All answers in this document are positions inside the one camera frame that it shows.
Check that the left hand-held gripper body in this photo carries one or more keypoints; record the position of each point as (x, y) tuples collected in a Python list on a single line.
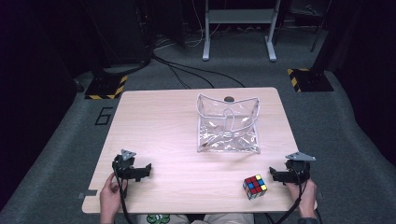
[(124, 168)]

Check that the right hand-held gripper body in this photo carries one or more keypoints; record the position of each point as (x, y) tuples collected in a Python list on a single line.
[(298, 171)]

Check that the multicoloured puzzle cube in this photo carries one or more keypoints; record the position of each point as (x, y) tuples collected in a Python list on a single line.
[(255, 186)]

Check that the clear plastic bag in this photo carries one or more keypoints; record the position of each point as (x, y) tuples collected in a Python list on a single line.
[(228, 130)]

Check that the person's right hand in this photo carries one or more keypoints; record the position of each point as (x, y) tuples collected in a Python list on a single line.
[(306, 197)]

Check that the person's left hand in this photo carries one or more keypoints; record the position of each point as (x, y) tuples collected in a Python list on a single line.
[(108, 199)]

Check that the grey tape strip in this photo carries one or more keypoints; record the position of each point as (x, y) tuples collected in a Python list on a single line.
[(87, 193)]

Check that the black base with hazard stripes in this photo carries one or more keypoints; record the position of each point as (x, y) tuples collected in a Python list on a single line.
[(106, 87), (309, 80)]

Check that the dark round table grommet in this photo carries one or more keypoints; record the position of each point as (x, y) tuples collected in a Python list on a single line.
[(229, 99)]

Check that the large black case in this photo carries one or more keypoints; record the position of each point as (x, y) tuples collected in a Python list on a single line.
[(120, 31)]

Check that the white metal stand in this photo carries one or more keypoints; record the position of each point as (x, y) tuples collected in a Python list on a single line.
[(239, 17)]

